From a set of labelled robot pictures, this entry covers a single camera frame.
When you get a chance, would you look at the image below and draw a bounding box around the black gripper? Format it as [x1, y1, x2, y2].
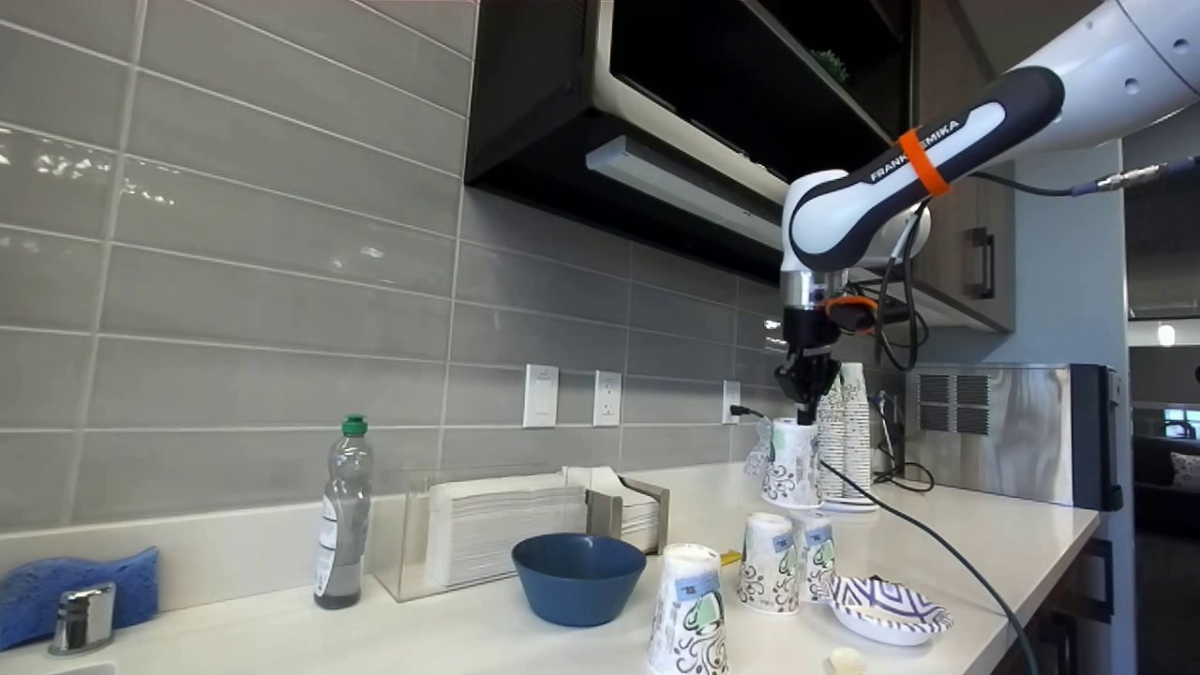
[778, 313, 845, 424]

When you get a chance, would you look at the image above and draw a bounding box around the white napkin stack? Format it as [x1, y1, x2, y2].
[558, 461, 629, 498]

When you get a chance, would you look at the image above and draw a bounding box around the under cabinet light strip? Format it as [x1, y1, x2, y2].
[583, 132, 801, 256]

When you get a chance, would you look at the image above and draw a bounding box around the blue bowl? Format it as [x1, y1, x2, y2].
[510, 534, 653, 632]

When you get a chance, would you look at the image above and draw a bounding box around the clear acrylic holder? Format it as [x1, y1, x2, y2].
[370, 482, 593, 609]

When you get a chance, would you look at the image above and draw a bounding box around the black upper cabinet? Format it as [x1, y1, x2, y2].
[461, 0, 915, 284]

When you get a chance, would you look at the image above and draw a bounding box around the clear dish soap bottle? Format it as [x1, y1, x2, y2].
[313, 414, 375, 617]

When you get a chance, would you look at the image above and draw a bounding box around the chrome fixture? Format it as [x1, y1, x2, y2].
[50, 579, 119, 658]

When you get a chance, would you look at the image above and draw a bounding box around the blue cloth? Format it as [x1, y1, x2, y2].
[0, 543, 165, 658]

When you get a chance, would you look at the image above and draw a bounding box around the black wrist camera orange mount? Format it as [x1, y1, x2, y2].
[821, 289, 923, 336]

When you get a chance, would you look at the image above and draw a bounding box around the orange arm strap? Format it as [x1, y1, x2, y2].
[896, 123, 951, 201]

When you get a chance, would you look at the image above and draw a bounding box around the white wall switch plate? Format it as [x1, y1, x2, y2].
[516, 359, 564, 431]

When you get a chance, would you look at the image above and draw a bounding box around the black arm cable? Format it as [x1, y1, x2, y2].
[873, 148, 1200, 379]

